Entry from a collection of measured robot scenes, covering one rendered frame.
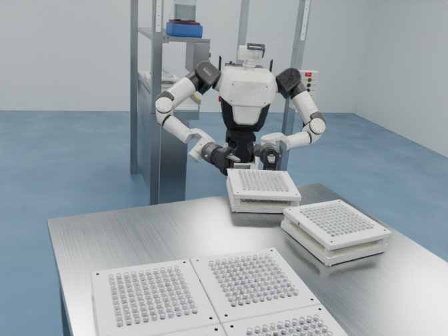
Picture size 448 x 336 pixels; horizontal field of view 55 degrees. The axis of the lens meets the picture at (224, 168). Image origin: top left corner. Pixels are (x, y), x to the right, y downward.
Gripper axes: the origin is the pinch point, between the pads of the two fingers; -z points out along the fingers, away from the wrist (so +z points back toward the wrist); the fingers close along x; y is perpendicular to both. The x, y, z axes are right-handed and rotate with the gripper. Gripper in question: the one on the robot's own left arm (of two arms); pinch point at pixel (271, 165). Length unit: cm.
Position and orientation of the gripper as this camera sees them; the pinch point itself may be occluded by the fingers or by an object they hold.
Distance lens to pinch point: 182.4
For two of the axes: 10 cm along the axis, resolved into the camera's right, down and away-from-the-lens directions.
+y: -10.0, -1.0, 0.3
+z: 0.6, -3.6, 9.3
